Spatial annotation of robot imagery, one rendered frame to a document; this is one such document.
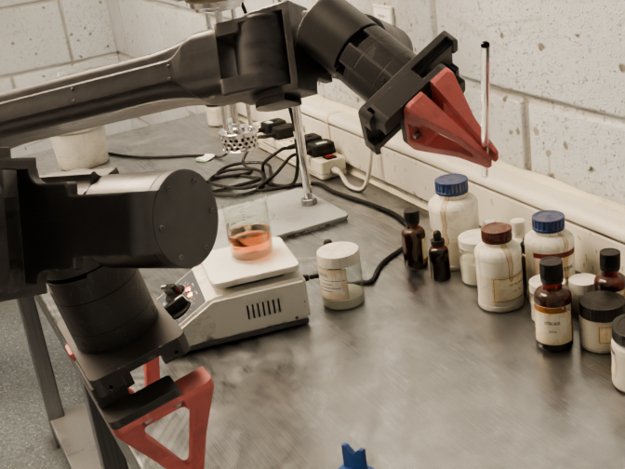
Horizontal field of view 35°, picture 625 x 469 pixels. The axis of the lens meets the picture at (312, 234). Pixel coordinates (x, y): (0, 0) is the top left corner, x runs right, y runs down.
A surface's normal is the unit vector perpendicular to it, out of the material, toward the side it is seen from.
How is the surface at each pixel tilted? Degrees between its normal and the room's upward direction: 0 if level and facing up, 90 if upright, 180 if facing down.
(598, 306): 0
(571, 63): 90
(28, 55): 90
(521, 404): 0
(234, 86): 66
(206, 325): 90
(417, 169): 90
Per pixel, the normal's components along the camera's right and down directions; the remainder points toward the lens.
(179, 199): 0.84, -0.02
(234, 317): 0.26, 0.32
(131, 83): -0.39, -0.03
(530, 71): -0.89, 0.26
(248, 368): -0.13, -0.92
